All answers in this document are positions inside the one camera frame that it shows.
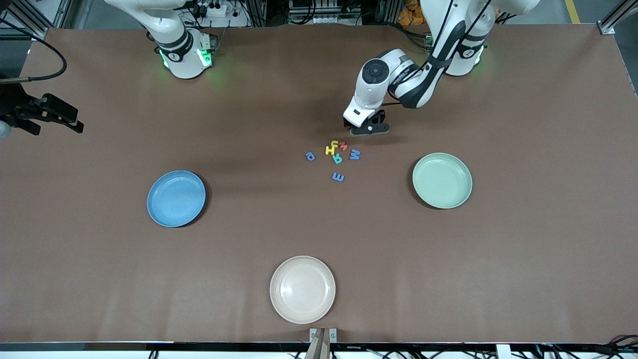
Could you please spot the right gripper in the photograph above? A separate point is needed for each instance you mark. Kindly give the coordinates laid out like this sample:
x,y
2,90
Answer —
x,y
15,107

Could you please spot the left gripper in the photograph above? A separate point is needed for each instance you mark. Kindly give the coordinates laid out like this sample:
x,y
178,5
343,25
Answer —
x,y
346,123

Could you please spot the angular blue foam letter M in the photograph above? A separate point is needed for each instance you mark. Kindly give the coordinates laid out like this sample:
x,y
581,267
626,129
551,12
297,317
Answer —
x,y
355,155

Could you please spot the teal foam letter R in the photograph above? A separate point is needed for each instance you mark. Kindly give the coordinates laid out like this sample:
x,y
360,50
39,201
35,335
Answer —
x,y
338,160

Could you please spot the rounded blue foam letter m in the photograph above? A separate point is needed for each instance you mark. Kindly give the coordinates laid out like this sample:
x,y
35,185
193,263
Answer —
x,y
338,177

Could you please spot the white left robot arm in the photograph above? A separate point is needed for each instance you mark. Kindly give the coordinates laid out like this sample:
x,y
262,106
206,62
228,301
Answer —
x,y
438,20

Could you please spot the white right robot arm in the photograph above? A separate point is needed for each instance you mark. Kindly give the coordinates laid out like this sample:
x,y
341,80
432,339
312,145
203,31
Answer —
x,y
182,60

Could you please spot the green plate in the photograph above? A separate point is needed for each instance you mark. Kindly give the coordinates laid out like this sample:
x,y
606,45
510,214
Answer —
x,y
442,180

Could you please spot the pile of orange packets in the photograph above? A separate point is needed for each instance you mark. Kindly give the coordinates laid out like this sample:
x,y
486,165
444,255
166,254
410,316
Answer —
x,y
408,17

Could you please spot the long white socket bar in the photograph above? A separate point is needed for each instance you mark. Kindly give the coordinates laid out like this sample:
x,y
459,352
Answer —
x,y
324,20

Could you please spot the brown table cover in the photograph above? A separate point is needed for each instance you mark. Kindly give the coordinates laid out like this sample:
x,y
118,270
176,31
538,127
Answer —
x,y
319,234

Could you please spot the blue plate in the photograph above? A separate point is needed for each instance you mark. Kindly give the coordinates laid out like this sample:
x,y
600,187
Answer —
x,y
176,199

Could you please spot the beige plate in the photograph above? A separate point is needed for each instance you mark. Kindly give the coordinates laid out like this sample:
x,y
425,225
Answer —
x,y
302,289

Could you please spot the white power strip with plugs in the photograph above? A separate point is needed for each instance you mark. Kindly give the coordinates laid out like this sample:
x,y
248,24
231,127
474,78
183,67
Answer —
x,y
217,9

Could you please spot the aluminium frame post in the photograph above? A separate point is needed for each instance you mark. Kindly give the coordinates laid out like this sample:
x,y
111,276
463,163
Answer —
x,y
15,34
610,25

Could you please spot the small metal bracket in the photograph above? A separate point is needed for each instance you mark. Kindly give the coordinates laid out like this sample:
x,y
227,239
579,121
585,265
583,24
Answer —
x,y
313,333

